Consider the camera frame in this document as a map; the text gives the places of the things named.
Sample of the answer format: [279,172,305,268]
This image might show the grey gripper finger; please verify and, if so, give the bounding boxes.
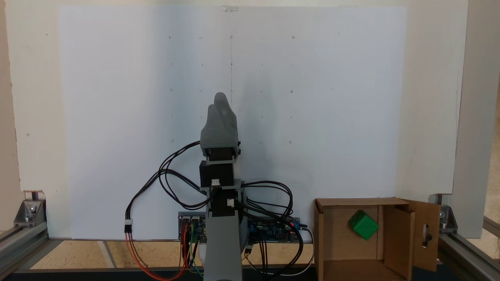
[214,92,239,144]
[200,104,222,145]

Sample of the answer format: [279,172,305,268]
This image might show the green dice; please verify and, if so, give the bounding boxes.
[348,210,379,240]

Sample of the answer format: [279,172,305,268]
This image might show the blue circuit board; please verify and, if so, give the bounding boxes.
[247,218,302,243]

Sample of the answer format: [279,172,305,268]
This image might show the brown cardboard box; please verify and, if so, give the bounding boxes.
[314,197,442,281]

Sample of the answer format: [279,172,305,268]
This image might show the black servo cable loop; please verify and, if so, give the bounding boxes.
[158,140,215,210]
[234,180,294,221]

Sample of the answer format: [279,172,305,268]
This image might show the circuit board with jumper wires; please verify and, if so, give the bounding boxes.
[178,212,207,241]

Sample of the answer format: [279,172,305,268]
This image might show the orange red wire bundle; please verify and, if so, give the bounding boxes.
[125,224,193,281]

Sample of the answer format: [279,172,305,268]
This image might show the green jumper wire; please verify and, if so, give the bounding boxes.
[190,223,204,279]

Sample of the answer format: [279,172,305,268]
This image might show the black board cable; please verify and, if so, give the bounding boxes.
[244,221,305,276]

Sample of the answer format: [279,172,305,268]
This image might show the white power cable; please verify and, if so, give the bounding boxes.
[242,224,315,277]

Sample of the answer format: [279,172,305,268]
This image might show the metal corner bracket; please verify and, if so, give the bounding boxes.
[14,199,48,227]
[439,205,458,235]

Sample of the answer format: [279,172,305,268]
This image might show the aluminium frame beam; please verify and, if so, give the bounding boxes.
[437,217,500,281]
[0,222,50,274]

